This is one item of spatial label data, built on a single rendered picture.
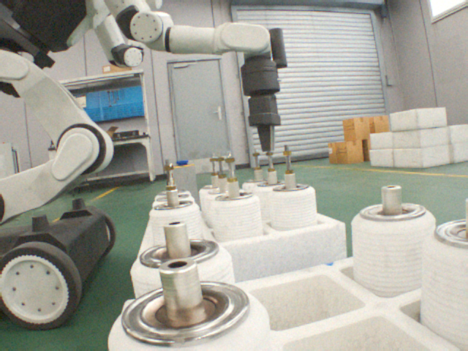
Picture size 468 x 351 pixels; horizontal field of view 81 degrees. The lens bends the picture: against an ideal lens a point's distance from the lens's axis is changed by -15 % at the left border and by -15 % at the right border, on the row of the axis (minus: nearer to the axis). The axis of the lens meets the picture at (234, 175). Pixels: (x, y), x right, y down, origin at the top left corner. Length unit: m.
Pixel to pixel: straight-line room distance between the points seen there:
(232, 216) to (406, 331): 0.39
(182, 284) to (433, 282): 0.20
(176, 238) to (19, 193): 0.76
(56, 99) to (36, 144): 5.26
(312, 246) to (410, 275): 0.29
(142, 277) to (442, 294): 0.24
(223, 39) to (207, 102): 5.11
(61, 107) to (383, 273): 0.87
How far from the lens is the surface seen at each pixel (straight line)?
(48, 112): 0.98
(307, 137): 6.22
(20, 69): 1.00
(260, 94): 0.75
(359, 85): 6.99
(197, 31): 0.80
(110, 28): 1.31
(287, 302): 0.41
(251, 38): 0.75
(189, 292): 0.18
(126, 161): 5.78
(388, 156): 3.49
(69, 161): 0.90
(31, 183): 0.99
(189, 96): 5.83
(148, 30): 0.79
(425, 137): 3.19
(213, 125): 5.80
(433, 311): 0.29
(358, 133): 4.41
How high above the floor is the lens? 0.34
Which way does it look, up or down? 4 degrees down
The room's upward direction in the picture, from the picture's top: 7 degrees counter-clockwise
